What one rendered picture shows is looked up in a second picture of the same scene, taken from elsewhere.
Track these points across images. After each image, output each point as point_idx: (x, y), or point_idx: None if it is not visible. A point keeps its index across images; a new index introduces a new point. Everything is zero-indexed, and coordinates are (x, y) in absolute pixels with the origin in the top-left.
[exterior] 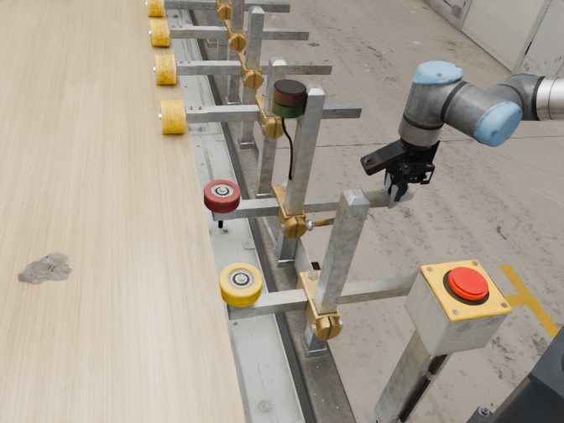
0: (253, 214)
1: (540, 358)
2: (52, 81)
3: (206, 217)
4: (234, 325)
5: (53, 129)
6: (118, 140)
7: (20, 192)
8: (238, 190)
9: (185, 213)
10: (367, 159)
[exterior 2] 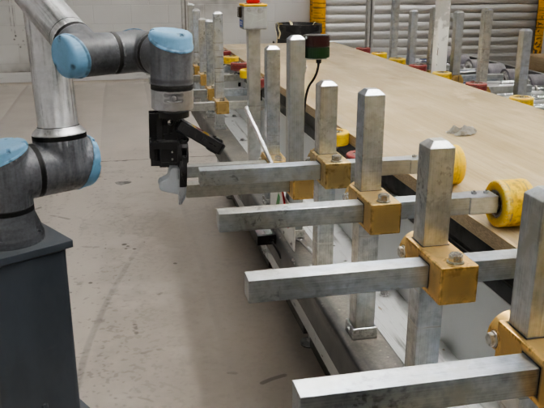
0: None
1: (53, 246)
2: None
3: (391, 307)
4: (333, 244)
5: None
6: (493, 176)
7: (530, 151)
8: (347, 153)
9: (388, 148)
10: (220, 139)
